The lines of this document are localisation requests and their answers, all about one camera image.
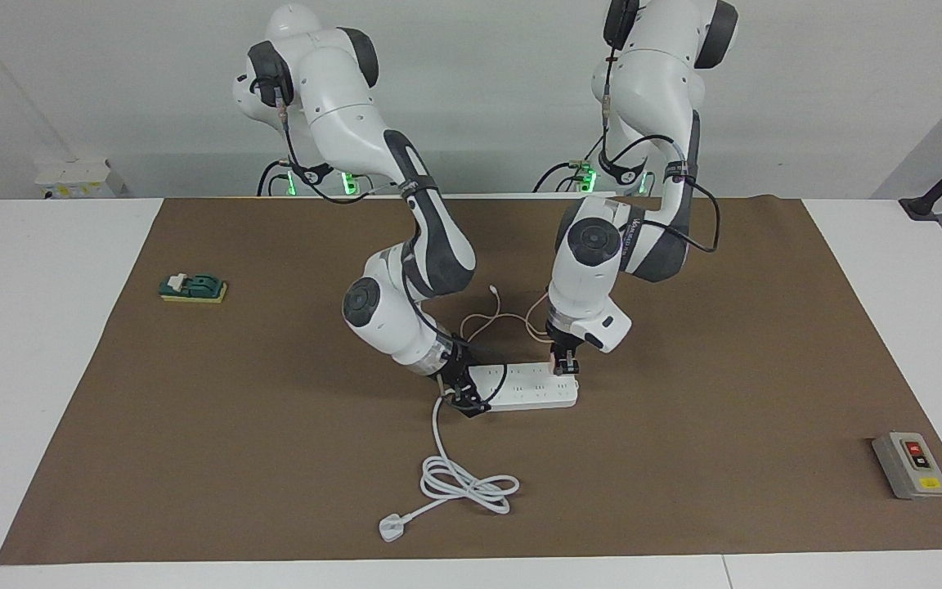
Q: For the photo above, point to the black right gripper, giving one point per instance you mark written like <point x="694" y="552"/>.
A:
<point x="461" y="376"/>

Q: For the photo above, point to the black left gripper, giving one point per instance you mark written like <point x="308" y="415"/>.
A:
<point x="562" y="339"/>

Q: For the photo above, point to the white power strip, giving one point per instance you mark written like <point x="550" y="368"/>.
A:
<point x="528" y="394"/>

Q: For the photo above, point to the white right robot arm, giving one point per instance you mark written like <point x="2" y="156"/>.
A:
<point x="340" y="98"/>

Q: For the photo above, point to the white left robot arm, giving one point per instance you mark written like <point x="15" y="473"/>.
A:
<point x="594" y="245"/>

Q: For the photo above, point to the brown table mat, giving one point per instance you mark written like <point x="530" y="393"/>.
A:
<point x="275" y="450"/>

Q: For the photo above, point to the grey push button box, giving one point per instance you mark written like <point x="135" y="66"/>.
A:
<point x="912" y="466"/>

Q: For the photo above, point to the green knife switch yellow base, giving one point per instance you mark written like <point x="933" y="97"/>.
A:
<point x="201" y="286"/>

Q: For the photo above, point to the white wall socket box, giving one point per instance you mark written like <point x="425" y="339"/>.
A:
<point x="78" y="176"/>

